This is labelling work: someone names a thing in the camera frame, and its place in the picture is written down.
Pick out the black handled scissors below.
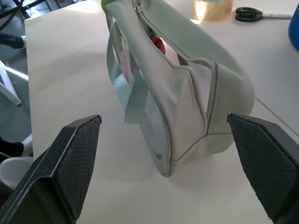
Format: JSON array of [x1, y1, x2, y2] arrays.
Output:
[[235, 7, 293, 23]]

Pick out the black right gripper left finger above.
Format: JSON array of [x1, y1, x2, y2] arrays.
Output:
[[0, 114, 102, 224]]

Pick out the person's dark trouser leg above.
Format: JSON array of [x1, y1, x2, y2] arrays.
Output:
[[0, 32, 27, 51]]

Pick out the white frame leg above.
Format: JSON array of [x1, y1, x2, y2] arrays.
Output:
[[0, 60, 29, 106]]

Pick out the clear packing tape roll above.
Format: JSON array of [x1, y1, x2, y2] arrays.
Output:
[[192, 0, 235, 22]]

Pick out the pale green zipper pouch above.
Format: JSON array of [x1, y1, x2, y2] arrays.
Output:
[[100, 0, 256, 178]]

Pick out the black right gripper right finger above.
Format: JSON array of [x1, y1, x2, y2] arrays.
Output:
[[227, 113, 299, 224]]

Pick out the blue container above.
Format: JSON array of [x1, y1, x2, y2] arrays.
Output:
[[288, 4, 299, 52]]

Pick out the white cylindrical bin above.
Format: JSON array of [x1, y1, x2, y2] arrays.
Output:
[[0, 156, 35, 191]]

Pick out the black chair base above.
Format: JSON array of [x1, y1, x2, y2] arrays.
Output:
[[0, 0, 54, 31]]

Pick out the red item inside pouch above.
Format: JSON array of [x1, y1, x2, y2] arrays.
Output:
[[150, 36, 167, 56]]

